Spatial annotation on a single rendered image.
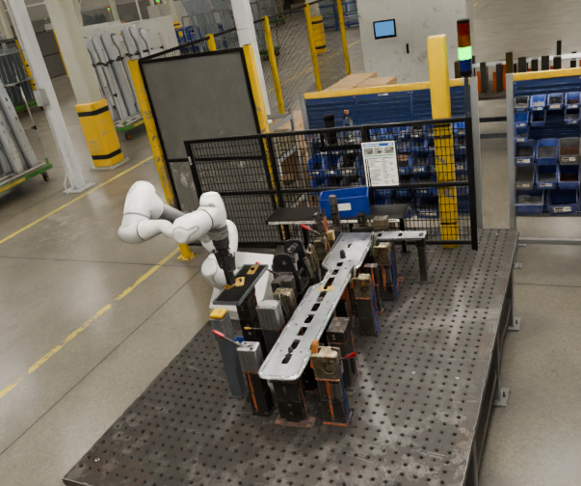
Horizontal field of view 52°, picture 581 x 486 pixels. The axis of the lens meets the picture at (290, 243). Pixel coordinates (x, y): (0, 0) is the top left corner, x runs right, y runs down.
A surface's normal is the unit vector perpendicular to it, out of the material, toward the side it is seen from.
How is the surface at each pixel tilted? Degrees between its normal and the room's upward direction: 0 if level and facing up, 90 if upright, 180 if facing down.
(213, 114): 91
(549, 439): 0
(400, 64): 90
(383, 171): 90
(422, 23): 90
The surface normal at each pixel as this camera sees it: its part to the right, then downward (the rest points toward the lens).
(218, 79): -0.41, 0.43
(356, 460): -0.18, -0.89
